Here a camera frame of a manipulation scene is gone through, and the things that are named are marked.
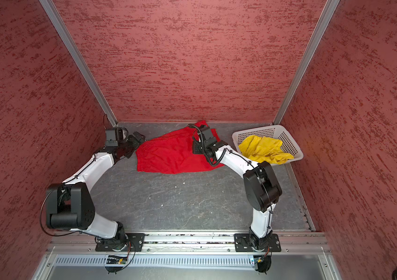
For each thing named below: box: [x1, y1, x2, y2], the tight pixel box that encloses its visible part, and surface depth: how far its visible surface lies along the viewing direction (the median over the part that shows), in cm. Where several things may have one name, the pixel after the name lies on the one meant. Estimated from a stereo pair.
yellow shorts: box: [238, 135, 295, 165], surface depth 103 cm
